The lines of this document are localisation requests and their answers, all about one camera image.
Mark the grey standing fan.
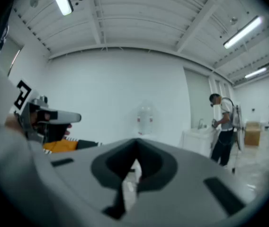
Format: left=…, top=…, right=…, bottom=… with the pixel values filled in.
left=233, top=104, right=248, bottom=175

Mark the cardboard box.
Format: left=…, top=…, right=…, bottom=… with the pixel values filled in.
left=244, top=121, right=261, bottom=147

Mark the person's left forearm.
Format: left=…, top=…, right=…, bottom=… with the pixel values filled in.
left=4, top=114, right=26, bottom=134

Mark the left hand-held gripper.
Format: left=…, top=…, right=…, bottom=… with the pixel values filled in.
left=9, top=79, right=82, bottom=143

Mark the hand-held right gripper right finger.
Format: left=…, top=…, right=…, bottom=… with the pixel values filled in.
left=125, top=138, right=251, bottom=227

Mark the orange sofa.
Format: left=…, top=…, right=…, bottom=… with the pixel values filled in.
left=42, top=138, right=80, bottom=154

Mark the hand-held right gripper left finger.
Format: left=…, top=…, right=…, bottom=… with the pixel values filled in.
left=31, top=138, right=138, bottom=227

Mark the ceiling tube light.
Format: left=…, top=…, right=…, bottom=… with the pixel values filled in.
left=244, top=67, right=268, bottom=79
left=51, top=0, right=75, bottom=16
left=223, top=15, right=264, bottom=49

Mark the white water dispenser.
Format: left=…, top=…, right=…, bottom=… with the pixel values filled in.
left=125, top=133, right=153, bottom=193

